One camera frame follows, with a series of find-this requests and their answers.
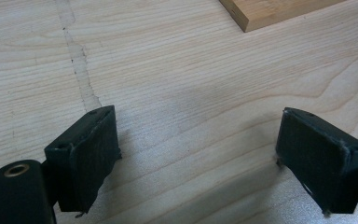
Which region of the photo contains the wooden three-tier shoe rack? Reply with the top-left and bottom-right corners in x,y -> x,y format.
218,0 -> 348,34

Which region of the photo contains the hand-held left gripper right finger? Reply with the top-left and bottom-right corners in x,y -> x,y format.
275,106 -> 358,217

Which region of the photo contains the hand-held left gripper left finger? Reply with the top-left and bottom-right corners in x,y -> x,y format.
44,105 -> 121,215

